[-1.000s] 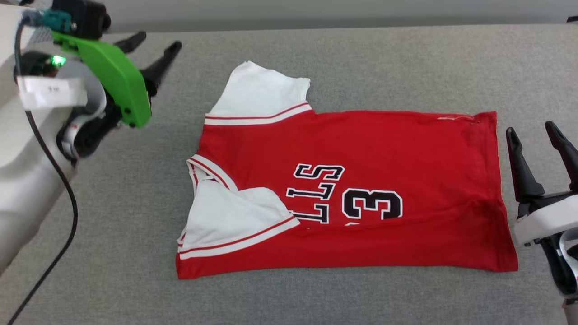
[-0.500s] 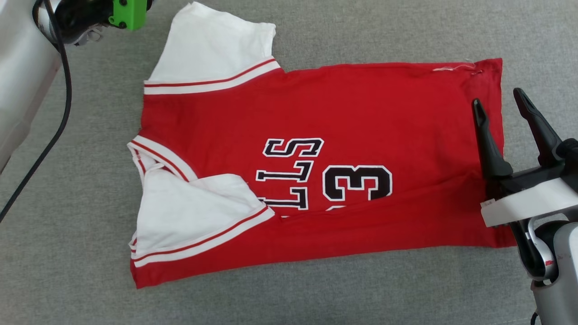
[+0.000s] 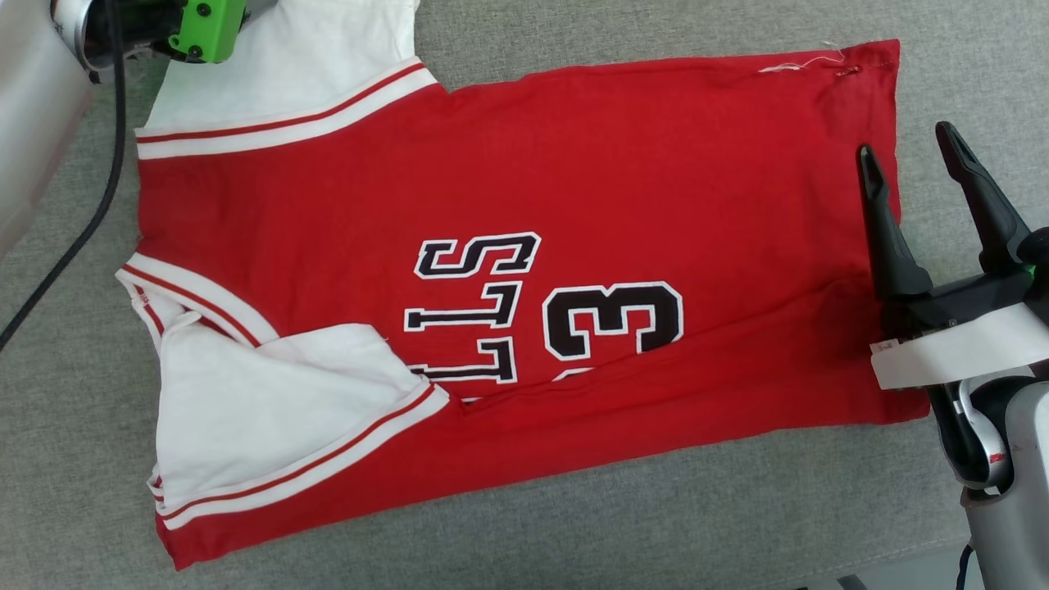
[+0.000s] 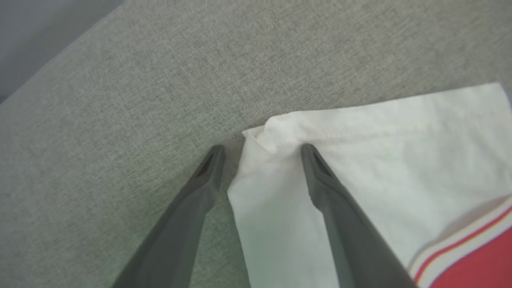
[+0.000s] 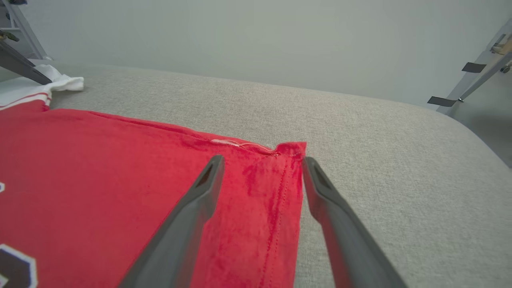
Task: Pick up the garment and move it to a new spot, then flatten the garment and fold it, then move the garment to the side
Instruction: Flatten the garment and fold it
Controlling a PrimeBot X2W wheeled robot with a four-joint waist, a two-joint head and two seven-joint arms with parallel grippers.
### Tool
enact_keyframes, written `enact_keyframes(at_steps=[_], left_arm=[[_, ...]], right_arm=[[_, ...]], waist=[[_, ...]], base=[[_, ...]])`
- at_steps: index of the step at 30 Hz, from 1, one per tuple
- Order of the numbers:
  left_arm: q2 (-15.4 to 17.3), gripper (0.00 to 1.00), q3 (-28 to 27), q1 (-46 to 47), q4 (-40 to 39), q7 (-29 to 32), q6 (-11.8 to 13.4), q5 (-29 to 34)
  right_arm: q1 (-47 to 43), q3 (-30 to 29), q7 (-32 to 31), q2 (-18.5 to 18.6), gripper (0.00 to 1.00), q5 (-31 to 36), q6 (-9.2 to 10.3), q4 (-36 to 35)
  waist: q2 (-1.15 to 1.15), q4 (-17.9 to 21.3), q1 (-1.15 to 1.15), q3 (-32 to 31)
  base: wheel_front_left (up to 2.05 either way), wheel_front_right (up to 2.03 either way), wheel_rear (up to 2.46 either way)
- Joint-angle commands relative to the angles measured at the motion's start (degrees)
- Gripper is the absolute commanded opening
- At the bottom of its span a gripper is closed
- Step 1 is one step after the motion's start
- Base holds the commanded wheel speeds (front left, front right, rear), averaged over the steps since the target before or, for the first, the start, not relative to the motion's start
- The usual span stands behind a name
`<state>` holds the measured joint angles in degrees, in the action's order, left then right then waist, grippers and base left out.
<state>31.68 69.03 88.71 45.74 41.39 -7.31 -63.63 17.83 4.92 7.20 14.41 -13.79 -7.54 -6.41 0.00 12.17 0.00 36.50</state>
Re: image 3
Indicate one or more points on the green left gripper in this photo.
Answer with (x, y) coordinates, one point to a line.
(209, 29)

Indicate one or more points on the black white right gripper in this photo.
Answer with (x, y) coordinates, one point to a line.
(959, 344)

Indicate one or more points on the red and white basketball jersey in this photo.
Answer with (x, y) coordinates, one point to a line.
(656, 164)

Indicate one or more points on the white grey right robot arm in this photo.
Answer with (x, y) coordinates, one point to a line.
(1008, 492)

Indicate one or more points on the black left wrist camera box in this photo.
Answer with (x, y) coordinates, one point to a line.
(139, 24)

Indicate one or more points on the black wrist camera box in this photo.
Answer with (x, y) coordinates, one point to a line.
(1039, 254)
(139, 24)

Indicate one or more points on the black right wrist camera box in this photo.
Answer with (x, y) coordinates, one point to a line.
(1039, 254)

